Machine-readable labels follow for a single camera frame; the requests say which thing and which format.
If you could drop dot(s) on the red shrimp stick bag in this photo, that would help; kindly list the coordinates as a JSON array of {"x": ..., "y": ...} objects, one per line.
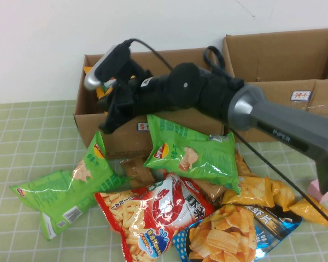
[{"x": 142, "y": 215}]

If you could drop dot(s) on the large orange snack bag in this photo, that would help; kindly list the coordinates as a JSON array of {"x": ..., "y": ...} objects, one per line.
[{"x": 104, "y": 91}]

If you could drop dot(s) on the taped cardboard box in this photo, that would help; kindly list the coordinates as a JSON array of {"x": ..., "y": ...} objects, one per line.
[{"x": 276, "y": 60}]

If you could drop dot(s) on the white label with red writing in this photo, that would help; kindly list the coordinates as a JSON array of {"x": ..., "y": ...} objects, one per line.
[{"x": 143, "y": 126}]

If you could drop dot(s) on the large green Lay's chip bag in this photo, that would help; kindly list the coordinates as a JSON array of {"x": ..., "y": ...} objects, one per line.
[{"x": 205, "y": 158}]

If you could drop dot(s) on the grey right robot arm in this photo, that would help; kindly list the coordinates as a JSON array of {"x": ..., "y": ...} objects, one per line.
[{"x": 289, "y": 128}]

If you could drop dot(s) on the small yellow chip bag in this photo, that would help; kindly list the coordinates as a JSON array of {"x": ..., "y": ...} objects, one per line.
[
  {"x": 251, "y": 191},
  {"x": 281, "y": 195},
  {"x": 242, "y": 163},
  {"x": 309, "y": 211}
]

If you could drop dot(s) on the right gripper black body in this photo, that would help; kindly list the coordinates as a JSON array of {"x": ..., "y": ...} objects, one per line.
[{"x": 153, "y": 92}]

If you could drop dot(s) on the pink cube block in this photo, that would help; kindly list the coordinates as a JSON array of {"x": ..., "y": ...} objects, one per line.
[{"x": 315, "y": 189}]

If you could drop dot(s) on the open plain cardboard box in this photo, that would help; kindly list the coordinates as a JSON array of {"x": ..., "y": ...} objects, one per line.
[{"x": 202, "y": 122}]

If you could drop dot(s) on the blue shrimp chip bag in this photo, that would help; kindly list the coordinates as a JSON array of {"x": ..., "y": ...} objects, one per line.
[{"x": 221, "y": 237}]

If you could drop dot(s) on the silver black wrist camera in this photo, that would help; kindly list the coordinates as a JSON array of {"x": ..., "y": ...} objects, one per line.
[{"x": 109, "y": 64}]

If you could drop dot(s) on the green chip bag with barcode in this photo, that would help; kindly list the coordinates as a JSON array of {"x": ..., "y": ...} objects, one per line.
[{"x": 52, "y": 202}]

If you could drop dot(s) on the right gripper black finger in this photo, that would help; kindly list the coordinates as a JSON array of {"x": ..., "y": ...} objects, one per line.
[
  {"x": 117, "y": 114},
  {"x": 105, "y": 105}
]

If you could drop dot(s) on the green checked tablecloth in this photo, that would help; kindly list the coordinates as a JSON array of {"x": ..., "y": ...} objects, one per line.
[{"x": 30, "y": 142}]

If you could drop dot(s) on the white label with blue border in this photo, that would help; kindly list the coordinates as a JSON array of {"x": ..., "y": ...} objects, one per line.
[{"x": 301, "y": 95}]

